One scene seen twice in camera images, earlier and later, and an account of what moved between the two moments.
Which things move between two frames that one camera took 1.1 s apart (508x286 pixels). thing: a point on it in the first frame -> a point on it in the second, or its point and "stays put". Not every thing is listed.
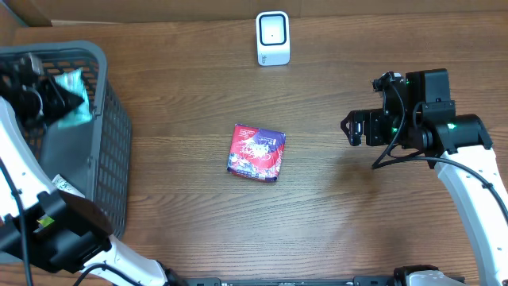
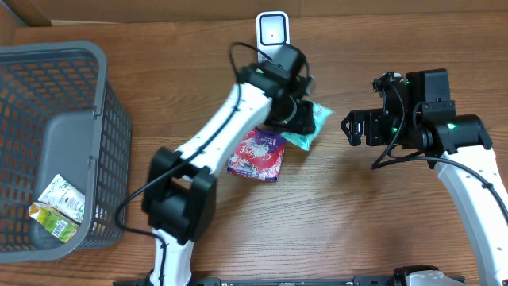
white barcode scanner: (272, 36) stays put
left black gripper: (51, 100) -> (303, 121)
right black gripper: (364, 128) stays put
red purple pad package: (255, 152) stays put
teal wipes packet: (81, 115) -> (305, 140)
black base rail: (356, 281) stays put
